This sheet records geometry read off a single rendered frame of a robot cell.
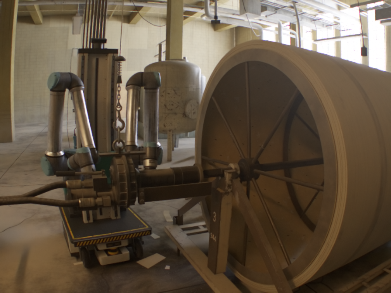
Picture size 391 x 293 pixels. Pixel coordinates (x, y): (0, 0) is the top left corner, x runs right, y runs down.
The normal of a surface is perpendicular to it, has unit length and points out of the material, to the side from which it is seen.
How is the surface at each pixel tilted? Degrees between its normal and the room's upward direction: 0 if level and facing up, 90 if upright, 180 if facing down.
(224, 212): 90
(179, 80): 90
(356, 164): 77
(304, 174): 66
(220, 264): 90
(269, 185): 60
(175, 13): 90
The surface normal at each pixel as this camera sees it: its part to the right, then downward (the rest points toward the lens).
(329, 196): -0.93, 0.05
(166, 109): -0.08, 0.18
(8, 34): 0.37, 0.18
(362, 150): 0.36, -0.15
